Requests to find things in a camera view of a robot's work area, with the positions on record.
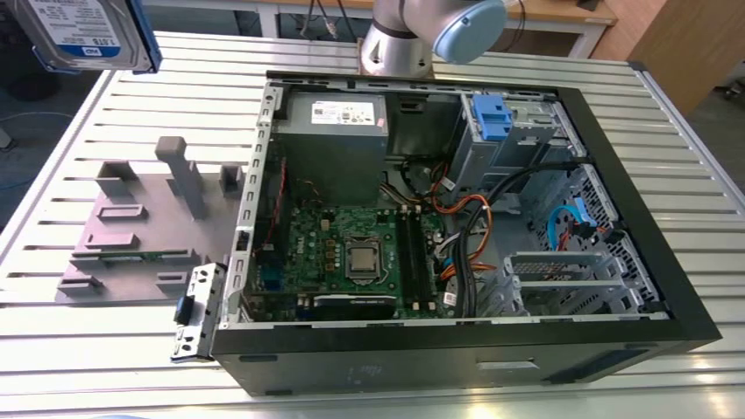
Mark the CPU socket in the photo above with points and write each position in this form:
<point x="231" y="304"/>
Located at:
<point x="364" y="240"/>

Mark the green motherboard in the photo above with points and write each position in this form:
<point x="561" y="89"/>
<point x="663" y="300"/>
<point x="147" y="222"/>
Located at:
<point x="315" y="227"/>

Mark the metal card retainer bracket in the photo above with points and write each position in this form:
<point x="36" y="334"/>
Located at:
<point x="200" y="283"/>

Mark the grey power supply unit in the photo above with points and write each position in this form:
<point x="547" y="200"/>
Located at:
<point x="332" y="166"/>

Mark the green RAM stick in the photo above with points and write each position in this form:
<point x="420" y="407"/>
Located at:
<point x="131" y="257"/>

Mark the blue expansion slot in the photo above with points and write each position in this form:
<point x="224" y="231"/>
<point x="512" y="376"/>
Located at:
<point x="272" y="279"/>

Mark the hard disk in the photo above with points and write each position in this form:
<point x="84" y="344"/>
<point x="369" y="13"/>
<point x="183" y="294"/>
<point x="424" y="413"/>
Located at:
<point x="87" y="35"/>

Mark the wooden desk white frame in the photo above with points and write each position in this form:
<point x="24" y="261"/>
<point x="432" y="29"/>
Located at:
<point x="571" y="17"/>

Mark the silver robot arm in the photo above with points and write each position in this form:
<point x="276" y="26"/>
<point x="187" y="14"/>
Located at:
<point x="396" y="52"/>

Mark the black RAM slot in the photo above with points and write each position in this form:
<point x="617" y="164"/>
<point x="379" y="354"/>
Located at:
<point x="408" y="257"/>
<point x="424" y="257"/>

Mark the silver CPU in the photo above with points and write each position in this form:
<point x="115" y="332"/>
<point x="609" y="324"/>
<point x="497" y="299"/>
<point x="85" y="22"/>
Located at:
<point x="364" y="259"/>

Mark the black graphics card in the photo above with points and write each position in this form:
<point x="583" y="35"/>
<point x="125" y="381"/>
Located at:
<point x="349" y="305"/>

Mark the black case fan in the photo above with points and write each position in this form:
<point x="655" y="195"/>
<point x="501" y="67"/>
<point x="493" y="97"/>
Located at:
<point x="271" y="218"/>

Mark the grey metal drive cage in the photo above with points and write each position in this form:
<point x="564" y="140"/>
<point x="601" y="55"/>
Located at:
<point x="483" y="161"/>

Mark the wooden cabinet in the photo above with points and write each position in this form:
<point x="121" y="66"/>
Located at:
<point x="687" y="43"/>

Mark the grey parts rack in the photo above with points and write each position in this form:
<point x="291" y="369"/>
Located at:
<point x="163" y="231"/>

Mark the black open PC case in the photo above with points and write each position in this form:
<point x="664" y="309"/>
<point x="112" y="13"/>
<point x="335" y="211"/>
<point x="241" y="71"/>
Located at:
<point x="407" y="362"/>

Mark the metal disk bay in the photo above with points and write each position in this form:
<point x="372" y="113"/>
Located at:
<point x="553" y="259"/>

